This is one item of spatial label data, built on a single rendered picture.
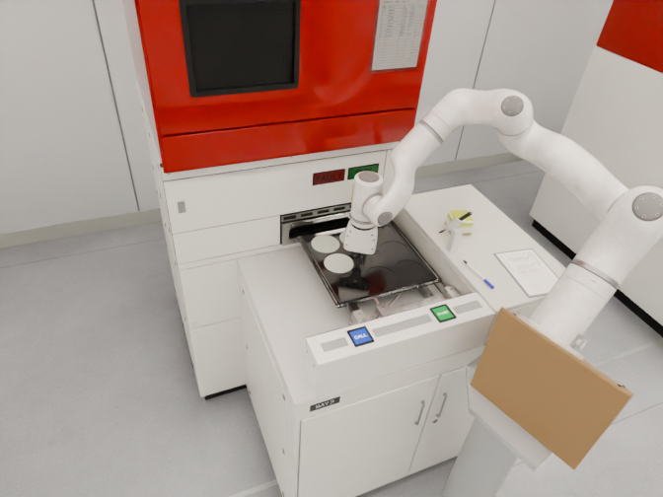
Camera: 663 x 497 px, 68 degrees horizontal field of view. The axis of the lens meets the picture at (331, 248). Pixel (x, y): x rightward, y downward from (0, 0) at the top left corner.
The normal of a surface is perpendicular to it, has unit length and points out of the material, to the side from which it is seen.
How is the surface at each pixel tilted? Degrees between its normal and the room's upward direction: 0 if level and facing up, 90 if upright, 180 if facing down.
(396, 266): 0
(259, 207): 90
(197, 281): 90
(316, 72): 90
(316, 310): 0
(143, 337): 0
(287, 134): 90
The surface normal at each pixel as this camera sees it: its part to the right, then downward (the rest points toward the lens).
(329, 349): 0.07, -0.77
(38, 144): 0.38, 0.60
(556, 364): -0.76, 0.37
